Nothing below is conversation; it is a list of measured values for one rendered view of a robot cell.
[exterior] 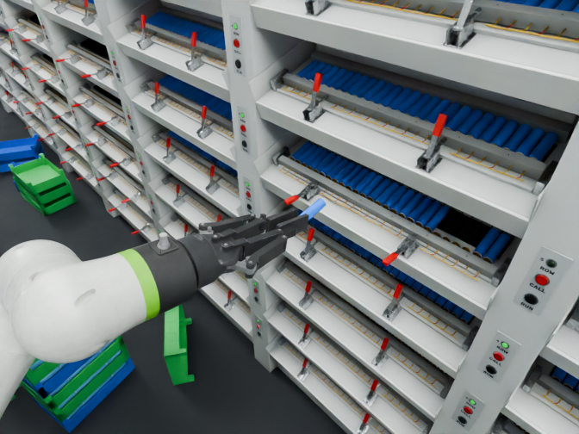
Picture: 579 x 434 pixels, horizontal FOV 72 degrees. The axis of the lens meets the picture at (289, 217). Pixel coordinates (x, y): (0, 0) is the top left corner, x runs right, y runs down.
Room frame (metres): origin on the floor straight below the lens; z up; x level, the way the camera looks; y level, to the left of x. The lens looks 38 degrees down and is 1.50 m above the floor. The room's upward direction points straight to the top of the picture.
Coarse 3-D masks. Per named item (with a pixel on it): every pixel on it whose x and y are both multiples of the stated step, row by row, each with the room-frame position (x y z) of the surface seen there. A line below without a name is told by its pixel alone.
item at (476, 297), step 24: (288, 144) 0.95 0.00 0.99; (264, 168) 0.89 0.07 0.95; (288, 192) 0.80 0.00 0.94; (336, 216) 0.71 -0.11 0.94; (360, 216) 0.69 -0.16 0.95; (360, 240) 0.65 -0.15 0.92; (384, 240) 0.62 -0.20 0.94; (456, 240) 0.59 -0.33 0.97; (408, 264) 0.56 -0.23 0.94; (432, 264) 0.55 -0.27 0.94; (504, 264) 0.50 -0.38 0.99; (432, 288) 0.53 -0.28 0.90; (456, 288) 0.49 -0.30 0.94; (480, 288) 0.49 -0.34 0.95; (480, 312) 0.46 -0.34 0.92
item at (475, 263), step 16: (288, 160) 0.88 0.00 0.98; (304, 176) 0.83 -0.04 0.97; (320, 176) 0.81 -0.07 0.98; (320, 192) 0.77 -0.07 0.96; (336, 192) 0.76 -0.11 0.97; (352, 192) 0.74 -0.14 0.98; (368, 208) 0.69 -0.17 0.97; (384, 208) 0.68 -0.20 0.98; (400, 224) 0.63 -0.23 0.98; (432, 240) 0.58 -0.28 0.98; (464, 256) 0.54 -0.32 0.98; (480, 272) 0.51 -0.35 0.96
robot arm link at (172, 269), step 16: (160, 240) 0.37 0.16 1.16; (176, 240) 0.39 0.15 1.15; (144, 256) 0.35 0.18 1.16; (160, 256) 0.36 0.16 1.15; (176, 256) 0.36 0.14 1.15; (160, 272) 0.34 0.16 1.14; (176, 272) 0.35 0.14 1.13; (192, 272) 0.36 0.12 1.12; (160, 288) 0.32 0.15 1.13; (176, 288) 0.33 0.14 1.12; (192, 288) 0.35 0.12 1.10; (160, 304) 0.32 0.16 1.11; (176, 304) 0.33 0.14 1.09
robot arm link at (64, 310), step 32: (64, 256) 0.36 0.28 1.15; (128, 256) 0.35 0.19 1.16; (32, 288) 0.28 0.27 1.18; (64, 288) 0.28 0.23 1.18; (96, 288) 0.29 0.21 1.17; (128, 288) 0.31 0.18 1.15; (32, 320) 0.25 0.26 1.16; (64, 320) 0.25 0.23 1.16; (96, 320) 0.27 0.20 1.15; (128, 320) 0.29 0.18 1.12; (32, 352) 0.24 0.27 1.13; (64, 352) 0.24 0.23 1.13
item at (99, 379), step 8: (120, 360) 0.87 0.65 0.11; (104, 368) 0.85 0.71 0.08; (112, 368) 0.83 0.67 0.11; (96, 376) 0.78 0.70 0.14; (104, 376) 0.80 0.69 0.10; (88, 384) 0.75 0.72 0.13; (96, 384) 0.77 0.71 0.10; (80, 392) 0.73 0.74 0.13; (88, 392) 0.74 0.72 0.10; (72, 400) 0.70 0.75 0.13; (80, 400) 0.71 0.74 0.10; (48, 408) 0.67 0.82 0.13; (56, 408) 0.66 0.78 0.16; (64, 408) 0.67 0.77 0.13; (72, 408) 0.69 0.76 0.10; (56, 416) 0.65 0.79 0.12; (64, 416) 0.66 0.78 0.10
